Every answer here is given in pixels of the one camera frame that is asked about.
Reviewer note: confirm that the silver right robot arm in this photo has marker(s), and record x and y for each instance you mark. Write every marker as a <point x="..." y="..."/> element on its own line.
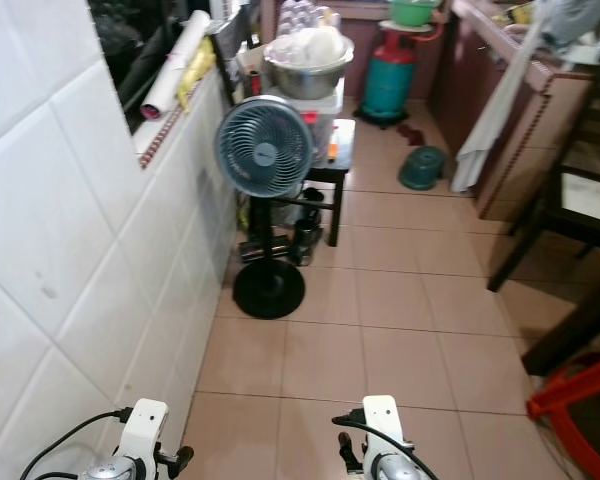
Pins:
<point x="400" y="470"/>

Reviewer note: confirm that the red plastic stool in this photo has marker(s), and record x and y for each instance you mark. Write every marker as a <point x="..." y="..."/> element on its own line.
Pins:
<point x="565" y="395"/>

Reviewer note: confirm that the black bottles cluster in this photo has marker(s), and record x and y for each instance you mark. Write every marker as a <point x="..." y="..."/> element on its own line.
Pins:
<point x="305" y="235"/>

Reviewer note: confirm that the small black side table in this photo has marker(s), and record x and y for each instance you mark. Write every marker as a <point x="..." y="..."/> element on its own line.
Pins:
<point x="336" y="220"/>

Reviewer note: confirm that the dark wooden chair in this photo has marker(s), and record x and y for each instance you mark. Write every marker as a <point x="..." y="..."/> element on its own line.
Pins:
<point x="570" y="335"/>

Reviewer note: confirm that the low dark green stool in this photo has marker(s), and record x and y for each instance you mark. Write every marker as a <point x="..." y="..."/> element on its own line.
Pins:
<point x="423" y="170"/>

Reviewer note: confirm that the grey standing fan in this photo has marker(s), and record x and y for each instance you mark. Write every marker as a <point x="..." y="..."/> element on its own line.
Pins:
<point x="265" y="145"/>

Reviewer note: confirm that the white box appliance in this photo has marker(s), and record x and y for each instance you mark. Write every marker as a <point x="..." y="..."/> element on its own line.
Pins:
<point x="328" y="108"/>

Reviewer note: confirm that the hanging grey cloth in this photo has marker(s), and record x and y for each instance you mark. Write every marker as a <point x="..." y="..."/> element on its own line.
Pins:
<point x="490" y="120"/>

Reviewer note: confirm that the green gas cylinder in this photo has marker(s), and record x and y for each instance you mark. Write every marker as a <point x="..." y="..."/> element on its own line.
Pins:
<point x="388" y="85"/>

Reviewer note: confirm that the brown wooden cabinet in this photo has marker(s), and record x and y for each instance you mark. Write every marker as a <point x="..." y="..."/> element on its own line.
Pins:
<point x="540" y="130"/>

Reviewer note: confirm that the large steel basin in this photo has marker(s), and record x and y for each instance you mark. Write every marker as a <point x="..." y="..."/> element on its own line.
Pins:
<point x="305" y="80"/>

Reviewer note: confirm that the yellow packet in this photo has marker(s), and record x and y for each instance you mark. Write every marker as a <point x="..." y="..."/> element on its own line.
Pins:
<point x="198" y="75"/>

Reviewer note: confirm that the white paper roll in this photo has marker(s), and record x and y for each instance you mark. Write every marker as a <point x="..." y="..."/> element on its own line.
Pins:
<point x="175" y="65"/>

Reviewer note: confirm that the white bags pile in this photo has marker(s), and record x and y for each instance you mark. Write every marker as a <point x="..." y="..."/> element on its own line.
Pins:
<point x="310" y="45"/>

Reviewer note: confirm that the grey egg tray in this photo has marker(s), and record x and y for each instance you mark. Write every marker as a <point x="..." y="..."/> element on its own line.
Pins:
<point x="310" y="14"/>

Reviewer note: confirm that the green plastic basin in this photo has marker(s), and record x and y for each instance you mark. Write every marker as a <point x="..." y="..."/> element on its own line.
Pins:
<point x="412" y="12"/>

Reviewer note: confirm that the grey bundle on cabinet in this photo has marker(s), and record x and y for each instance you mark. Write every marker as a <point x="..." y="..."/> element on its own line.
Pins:
<point x="580" y="22"/>

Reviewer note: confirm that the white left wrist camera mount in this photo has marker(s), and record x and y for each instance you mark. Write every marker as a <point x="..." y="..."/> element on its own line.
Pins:
<point x="145" y="430"/>

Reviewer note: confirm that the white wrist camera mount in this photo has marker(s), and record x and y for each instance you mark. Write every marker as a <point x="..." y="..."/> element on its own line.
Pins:
<point x="382" y="425"/>
<point x="145" y="430"/>

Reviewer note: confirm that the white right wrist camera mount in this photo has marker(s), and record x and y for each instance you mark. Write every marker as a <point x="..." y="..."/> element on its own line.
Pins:
<point x="382" y="425"/>

